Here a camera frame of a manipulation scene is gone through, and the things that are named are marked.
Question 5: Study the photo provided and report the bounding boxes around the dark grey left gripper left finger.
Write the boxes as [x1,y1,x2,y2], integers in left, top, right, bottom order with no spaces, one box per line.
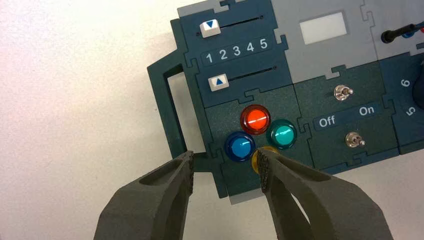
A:
[93,150,195,240]

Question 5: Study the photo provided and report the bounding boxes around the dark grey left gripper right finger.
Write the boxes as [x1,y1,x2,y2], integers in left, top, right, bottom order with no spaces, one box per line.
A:
[256,147,394,240]

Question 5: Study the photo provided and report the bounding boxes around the yellow round push button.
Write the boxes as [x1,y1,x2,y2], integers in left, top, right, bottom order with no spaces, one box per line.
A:
[251,145,280,175]

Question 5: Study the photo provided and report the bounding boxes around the green round push button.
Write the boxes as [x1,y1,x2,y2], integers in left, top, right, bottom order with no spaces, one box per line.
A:
[266,118,298,150]

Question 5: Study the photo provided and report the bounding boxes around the blue round push button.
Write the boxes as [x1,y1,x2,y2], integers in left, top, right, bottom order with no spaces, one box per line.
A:
[224,131,256,163]

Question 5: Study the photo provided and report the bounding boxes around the teal and grey control panel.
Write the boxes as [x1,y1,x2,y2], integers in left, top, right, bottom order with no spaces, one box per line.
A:
[147,0,424,205]

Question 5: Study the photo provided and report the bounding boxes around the red round push button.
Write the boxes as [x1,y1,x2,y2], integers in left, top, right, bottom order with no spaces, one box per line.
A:
[240,104,272,136]

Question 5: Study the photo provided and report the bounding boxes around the white slider knob up arrow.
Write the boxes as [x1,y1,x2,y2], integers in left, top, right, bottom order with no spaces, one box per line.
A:
[207,73,230,92]

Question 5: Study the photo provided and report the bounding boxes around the dark rotary dial knob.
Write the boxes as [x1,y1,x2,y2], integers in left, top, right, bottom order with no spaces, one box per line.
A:
[411,69,424,111]

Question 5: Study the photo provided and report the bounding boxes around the white rectangular display window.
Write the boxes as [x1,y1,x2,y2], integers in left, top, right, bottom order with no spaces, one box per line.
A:
[299,11,348,46]

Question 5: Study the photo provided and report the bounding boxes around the black banana plug probe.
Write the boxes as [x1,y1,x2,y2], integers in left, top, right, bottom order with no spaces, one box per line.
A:
[380,23,424,44]

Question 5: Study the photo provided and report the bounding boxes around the white slider knob down arrow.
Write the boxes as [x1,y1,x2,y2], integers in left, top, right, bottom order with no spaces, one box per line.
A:
[199,19,222,39]

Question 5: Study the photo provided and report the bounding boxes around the silver metal toggle switch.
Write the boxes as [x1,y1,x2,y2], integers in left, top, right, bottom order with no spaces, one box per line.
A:
[333,84,354,102]
[345,132,366,149]

